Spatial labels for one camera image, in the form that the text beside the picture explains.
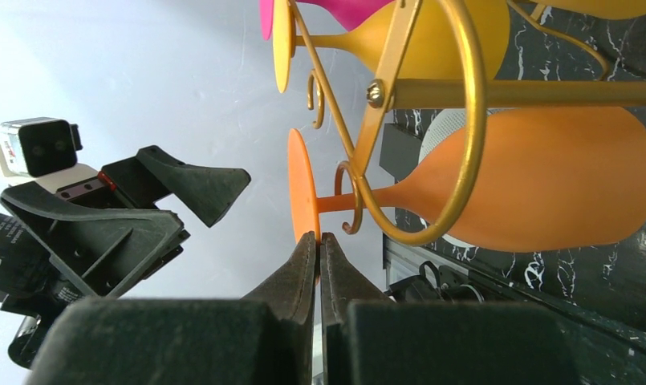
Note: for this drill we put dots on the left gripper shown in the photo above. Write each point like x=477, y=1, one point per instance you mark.
x=101, y=227

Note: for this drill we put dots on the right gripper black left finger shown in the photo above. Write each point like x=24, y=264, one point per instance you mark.
x=263, y=338

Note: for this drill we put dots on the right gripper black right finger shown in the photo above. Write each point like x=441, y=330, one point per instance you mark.
x=370, y=339

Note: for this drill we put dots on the orange wine glass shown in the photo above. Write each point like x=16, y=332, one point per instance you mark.
x=550, y=178

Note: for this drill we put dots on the magenta wine glass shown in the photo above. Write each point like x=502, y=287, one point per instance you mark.
x=348, y=13

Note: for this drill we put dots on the black flat box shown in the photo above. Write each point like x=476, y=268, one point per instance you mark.
x=399, y=151

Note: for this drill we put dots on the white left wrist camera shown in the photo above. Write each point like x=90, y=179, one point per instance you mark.
x=39, y=146

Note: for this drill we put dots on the gold wire glass rack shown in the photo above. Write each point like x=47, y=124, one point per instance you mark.
x=423, y=54

